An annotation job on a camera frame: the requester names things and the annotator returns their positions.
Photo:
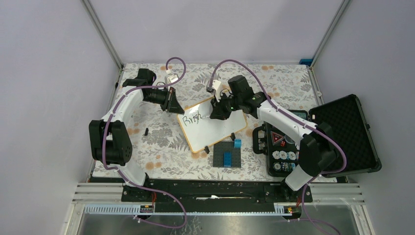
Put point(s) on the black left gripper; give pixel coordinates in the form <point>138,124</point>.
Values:
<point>171,104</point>

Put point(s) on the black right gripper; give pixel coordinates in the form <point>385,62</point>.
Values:
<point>218,112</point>

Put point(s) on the yellow framed whiteboard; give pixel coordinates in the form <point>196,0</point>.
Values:
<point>207,132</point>

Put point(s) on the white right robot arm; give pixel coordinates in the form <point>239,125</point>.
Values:
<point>317,149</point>

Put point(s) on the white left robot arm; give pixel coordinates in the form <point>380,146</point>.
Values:
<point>109,138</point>

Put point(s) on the light blue toy brick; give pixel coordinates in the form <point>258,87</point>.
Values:
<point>237,143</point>

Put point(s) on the dark grey brick baseplate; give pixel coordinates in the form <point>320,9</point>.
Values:
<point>218,152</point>

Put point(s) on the black poker chip case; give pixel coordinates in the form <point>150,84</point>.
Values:
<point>343,121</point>

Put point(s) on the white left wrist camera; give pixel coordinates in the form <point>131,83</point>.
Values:
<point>171,78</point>

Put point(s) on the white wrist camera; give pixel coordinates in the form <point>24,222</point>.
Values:
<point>171,78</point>
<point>215,87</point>

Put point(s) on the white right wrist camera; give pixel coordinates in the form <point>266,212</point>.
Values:
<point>215,87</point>

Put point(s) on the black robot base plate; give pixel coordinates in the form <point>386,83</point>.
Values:
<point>214,196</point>

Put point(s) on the blue corner bracket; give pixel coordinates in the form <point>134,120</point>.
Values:
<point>307,62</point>

